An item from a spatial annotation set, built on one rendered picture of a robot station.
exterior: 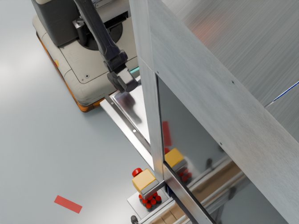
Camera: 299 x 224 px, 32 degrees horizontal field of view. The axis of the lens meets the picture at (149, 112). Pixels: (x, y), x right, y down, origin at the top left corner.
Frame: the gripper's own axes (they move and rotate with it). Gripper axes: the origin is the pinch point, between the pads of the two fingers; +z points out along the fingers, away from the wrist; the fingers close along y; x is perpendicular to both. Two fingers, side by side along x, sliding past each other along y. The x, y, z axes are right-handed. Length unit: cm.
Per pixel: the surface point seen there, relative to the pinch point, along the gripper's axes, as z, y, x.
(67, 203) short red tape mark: 91, -4, -45
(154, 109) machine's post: -69, 43, -12
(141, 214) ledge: 2, 46, -24
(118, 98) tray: 2.3, 1.4, -3.5
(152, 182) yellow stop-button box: -12.8, 42.9, -15.6
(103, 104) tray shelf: 2.6, -0.5, -9.8
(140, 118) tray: 2.2, 14.2, -1.1
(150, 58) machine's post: -95, 43, -12
